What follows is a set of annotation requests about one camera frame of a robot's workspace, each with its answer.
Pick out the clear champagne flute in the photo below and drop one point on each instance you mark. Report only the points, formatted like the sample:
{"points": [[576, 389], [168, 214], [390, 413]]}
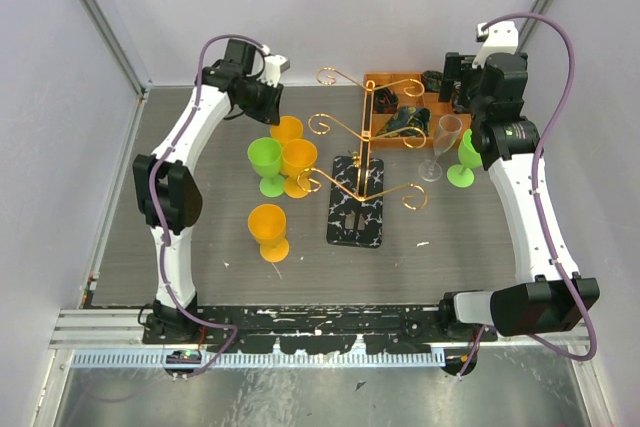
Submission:
{"points": [[447, 132]]}

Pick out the slotted cable duct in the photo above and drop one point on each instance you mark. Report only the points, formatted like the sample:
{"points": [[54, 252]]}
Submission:
{"points": [[166, 358]]}

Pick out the orange goblet front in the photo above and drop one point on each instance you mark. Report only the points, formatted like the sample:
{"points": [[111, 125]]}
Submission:
{"points": [[267, 224]]}

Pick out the green goblet left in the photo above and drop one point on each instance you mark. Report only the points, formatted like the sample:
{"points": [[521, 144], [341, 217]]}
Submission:
{"points": [[265, 156]]}

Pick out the dark rolled cloth in tray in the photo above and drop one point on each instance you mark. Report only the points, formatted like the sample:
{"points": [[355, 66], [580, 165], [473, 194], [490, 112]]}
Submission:
{"points": [[385, 101]]}

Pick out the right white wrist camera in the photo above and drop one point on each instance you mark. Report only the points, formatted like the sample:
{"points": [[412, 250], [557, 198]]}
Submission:
{"points": [[503, 37]]}

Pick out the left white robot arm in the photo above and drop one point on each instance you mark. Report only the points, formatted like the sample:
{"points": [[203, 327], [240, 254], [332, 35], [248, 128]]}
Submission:
{"points": [[166, 192]]}

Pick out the orange goblet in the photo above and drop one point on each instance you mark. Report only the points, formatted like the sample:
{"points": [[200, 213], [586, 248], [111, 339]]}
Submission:
{"points": [[267, 224], [290, 128], [298, 156]]}

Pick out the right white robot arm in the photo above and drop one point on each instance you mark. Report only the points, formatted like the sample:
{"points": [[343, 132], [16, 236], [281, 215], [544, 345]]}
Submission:
{"points": [[550, 294]]}

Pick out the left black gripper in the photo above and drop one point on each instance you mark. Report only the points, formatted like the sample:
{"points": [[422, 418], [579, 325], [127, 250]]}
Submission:
{"points": [[271, 113]]}

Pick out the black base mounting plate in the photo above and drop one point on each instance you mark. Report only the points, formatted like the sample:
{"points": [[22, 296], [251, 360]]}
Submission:
{"points": [[312, 329]]}

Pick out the green goblet right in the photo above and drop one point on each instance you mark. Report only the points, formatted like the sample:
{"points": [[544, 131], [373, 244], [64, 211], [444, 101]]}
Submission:
{"points": [[461, 175]]}

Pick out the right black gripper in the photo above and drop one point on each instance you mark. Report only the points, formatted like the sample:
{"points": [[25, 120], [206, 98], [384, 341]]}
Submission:
{"points": [[457, 68]]}

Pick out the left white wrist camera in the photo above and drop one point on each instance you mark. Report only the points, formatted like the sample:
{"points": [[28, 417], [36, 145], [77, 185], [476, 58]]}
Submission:
{"points": [[274, 66]]}

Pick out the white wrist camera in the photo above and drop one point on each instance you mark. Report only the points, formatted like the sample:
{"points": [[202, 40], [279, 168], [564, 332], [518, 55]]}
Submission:
{"points": [[503, 37], [274, 66]]}

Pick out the dark patterned cloth in tray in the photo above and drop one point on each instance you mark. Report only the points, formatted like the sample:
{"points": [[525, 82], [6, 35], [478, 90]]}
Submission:
{"points": [[406, 122]]}

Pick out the orange divided tray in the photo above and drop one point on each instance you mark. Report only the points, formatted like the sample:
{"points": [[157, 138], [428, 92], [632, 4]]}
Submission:
{"points": [[408, 88]]}

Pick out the dark cloth rear compartment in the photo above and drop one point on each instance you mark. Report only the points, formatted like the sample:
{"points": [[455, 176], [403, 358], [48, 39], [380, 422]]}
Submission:
{"points": [[432, 80]]}

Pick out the green goblet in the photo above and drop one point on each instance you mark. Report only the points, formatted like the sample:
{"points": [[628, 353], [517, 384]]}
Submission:
{"points": [[461, 175], [265, 156]]}

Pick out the gold wine glass rack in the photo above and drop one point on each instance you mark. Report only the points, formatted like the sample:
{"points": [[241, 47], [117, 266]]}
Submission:
{"points": [[356, 200]]}

